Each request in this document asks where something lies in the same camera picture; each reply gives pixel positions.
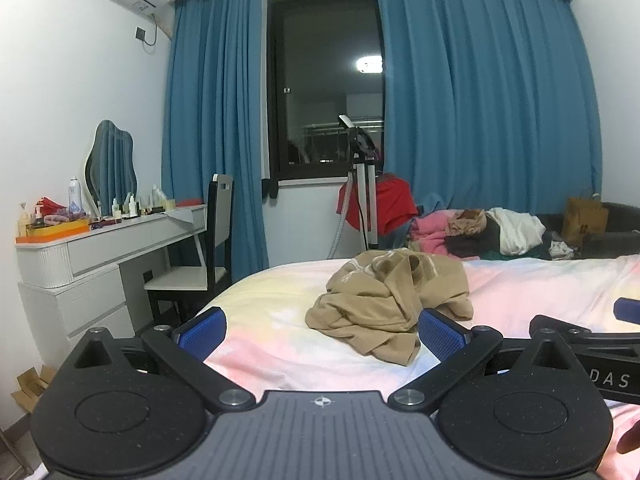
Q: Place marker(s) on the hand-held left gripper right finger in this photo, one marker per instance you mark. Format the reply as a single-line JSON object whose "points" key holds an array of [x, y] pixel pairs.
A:
{"points": [[442, 334]]}

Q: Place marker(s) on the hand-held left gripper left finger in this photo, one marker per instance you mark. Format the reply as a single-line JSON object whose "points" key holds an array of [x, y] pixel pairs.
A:
{"points": [[202, 334]]}

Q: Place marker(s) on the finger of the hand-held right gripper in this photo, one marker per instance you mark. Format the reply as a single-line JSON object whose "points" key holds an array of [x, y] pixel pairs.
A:
{"points": [[570, 332], [627, 309]]}

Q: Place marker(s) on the tan garment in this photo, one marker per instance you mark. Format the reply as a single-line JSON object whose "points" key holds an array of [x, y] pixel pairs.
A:
{"points": [[370, 305]]}

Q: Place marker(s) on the pastel tie-dye bed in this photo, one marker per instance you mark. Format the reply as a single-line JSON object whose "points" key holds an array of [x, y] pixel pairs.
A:
{"points": [[525, 285]]}

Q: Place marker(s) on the dark sofa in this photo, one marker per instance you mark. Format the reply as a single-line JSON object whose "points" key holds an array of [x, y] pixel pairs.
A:
{"points": [[620, 240]]}

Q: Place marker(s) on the black garment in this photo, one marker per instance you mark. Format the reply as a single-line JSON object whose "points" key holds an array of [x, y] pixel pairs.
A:
{"points": [[467, 246]]}

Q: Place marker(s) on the brown paper bag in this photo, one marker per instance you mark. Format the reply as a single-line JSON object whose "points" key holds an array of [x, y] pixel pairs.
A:
{"points": [[582, 220]]}

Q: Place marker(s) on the green cloth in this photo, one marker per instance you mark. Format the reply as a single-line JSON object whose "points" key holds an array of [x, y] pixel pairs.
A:
{"points": [[505, 255]]}

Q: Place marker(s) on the pink cloth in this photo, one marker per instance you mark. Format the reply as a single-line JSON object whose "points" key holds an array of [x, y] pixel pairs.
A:
{"points": [[432, 232]]}

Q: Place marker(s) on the brown crumpled garment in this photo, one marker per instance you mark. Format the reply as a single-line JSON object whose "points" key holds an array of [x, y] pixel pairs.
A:
{"points": [[467, 222]]}

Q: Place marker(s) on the white garment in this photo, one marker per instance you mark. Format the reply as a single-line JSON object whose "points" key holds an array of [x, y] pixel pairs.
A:
{"points": [[517, 230]]}

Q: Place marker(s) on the black and white chair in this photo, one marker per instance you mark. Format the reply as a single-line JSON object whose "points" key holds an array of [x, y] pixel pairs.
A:
{"points": [[220, 220]]}

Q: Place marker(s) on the grey cloth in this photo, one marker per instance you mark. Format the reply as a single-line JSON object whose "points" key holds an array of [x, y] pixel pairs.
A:
{"points": [[182, 215]]}

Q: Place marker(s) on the white vanity table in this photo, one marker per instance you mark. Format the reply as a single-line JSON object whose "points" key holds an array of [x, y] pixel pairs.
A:
{"points": [[100, 255]]}

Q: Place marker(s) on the red cloth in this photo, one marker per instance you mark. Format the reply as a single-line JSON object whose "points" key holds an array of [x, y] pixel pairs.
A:
{"points": [[392, 205]]}

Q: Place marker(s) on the row of cosmetic bottles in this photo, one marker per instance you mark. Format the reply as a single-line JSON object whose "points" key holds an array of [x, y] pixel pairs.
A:
{"points": [[125, 207]]}

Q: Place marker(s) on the white tripod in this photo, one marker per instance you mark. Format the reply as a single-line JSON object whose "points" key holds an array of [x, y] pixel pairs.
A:
{"points": [[371, 200]]}

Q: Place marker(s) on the orange tray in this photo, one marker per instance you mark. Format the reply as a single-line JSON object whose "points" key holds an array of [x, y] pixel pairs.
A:
{"points": [[60, 231]]}

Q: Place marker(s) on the cardboard box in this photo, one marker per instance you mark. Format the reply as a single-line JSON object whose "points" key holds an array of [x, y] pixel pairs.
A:
{"points": [[30, 385]]}

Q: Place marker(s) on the tall white spray bottle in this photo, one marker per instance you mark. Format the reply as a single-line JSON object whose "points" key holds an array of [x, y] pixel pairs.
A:
{"points": [[74, 194]]}

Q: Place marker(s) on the wavy vanity mirror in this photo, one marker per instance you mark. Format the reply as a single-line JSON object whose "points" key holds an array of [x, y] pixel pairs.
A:
{"points": [[107, 160]]}

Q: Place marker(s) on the narrow blue curtain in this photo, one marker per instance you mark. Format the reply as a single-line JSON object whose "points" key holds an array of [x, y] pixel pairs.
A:
{"points": [[215, 110]]}

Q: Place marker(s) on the wide blue curtain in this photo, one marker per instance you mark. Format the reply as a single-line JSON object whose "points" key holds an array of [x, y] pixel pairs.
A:
{"points": [[475, 85]]}

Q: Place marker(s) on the dark window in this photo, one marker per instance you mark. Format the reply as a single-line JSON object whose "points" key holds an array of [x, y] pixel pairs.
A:
{"points": [[320, 85]]}

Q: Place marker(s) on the black tripod camera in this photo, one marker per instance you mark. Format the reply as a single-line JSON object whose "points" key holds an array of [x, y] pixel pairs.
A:
{"points": [[357, 140]]}

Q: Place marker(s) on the black wall socket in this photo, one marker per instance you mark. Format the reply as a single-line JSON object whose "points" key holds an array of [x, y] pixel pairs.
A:
{"points": [[140, 34]]}

